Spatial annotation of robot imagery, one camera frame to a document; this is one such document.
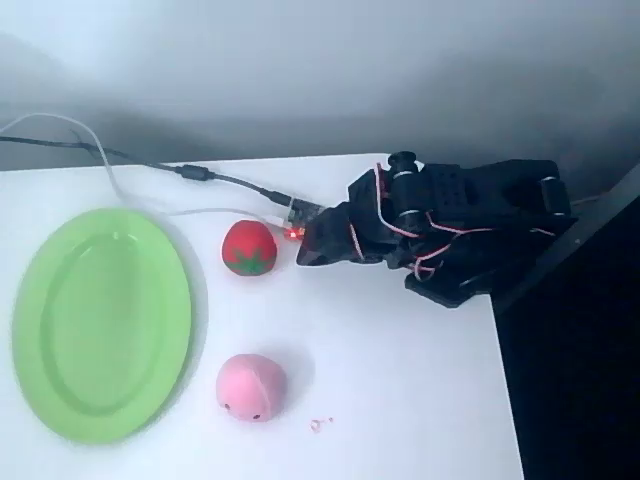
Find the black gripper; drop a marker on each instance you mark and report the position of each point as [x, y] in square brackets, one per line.
[334, 235]

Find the pink squishy toy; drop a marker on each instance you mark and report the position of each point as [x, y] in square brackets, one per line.
[250, 385]

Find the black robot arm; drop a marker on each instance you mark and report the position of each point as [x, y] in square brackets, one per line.
[480, 210]

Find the green oval plastic plate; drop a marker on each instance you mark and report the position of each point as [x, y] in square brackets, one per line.
[105, 325]

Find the controller board with red LED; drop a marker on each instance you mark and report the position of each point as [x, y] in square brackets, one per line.
[300, 217]

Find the red tomato toy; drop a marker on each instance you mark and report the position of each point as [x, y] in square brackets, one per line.
[249, 246]

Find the dark diagonal bar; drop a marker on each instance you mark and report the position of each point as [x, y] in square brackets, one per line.
[560, 245]

